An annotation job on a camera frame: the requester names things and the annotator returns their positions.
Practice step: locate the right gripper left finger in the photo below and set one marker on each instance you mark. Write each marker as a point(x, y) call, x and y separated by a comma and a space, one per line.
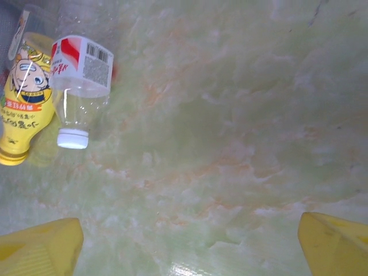
point(37, 250)

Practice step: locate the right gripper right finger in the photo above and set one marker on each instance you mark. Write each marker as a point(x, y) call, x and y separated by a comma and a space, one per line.
point(336, 247)

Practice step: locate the yellow cartoon plastic bottle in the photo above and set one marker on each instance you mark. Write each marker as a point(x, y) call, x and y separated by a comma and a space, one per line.
point(20, 115)

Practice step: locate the clear bottle red-white label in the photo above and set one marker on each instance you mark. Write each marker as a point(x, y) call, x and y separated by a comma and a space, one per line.
point(80, 63)

